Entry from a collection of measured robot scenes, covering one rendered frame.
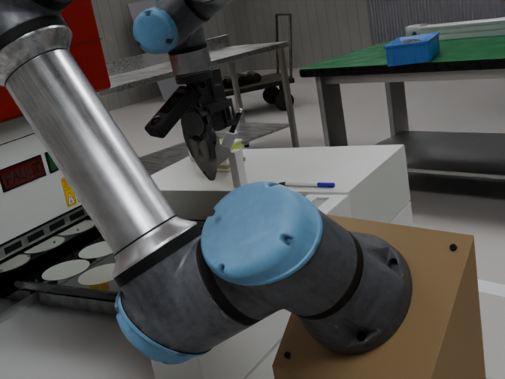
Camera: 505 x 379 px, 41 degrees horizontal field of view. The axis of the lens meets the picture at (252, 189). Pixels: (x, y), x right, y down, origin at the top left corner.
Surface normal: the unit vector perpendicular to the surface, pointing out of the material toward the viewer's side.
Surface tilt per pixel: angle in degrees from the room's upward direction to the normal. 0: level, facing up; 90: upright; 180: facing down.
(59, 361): 0
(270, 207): 41
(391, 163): 90
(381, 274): 64
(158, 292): 78
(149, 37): 92
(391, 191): 90
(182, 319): 87
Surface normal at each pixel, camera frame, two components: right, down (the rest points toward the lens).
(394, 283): 0.55, -0.26
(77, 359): -0.17, -0.94
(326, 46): -0.72, 0.32
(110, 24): 0.68, 0.10
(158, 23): -0.23, 0.36
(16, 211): 0.84, 0.00
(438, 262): -0.62, -0.43
